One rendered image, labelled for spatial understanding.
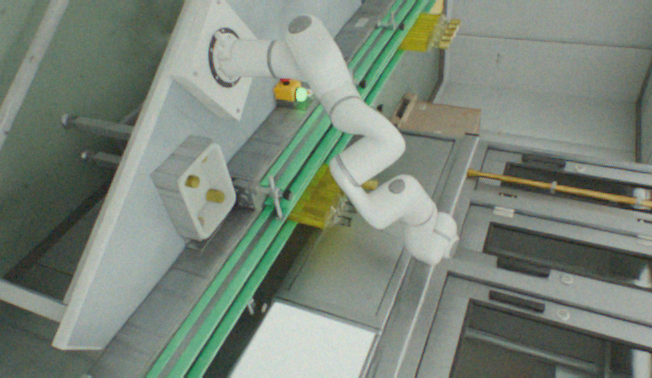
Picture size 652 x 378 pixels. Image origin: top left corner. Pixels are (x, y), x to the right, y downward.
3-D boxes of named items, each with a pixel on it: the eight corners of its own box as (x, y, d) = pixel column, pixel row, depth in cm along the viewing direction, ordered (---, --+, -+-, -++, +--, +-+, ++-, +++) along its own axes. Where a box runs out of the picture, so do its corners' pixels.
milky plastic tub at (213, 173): (178, 236, 138) (204, 243, 135) (150, 175, 123) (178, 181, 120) (213, 194, 149) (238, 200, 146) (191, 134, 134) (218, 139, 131)
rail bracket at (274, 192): (258, 217, 150) (295, 226, 146) (245, 175, 139) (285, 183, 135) (263, 210, 152) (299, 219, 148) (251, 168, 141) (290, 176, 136)
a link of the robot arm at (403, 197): (408, 163, 126) (359, 196, 128) (375, 119, 109) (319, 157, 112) (439, 212, 116) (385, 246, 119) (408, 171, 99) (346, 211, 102)
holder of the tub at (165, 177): (183, 247, 142) (206, 254, 139) (149, 175, 124) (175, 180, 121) (216, 206, 153) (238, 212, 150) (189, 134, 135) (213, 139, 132)
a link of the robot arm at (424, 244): (409, 187, 122) (435, 220, 139) (384, 233, 120) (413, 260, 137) (439, 199, 117) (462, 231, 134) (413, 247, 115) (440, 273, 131)
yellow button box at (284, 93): (275, 105, 174) (294, 108, 171) (271, 86, 169) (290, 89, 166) (284, 94, 179) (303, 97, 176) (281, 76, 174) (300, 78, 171)
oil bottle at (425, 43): (386, 48, 233) (447, 54, 223) (386, 37, 229) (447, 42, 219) (390, 43, 237) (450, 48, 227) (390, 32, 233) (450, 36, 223)
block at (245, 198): (236, 208, 152) (256, 213, 149) (229, 185, 145) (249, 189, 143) (242, 200, 154) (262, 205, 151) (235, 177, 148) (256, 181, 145)
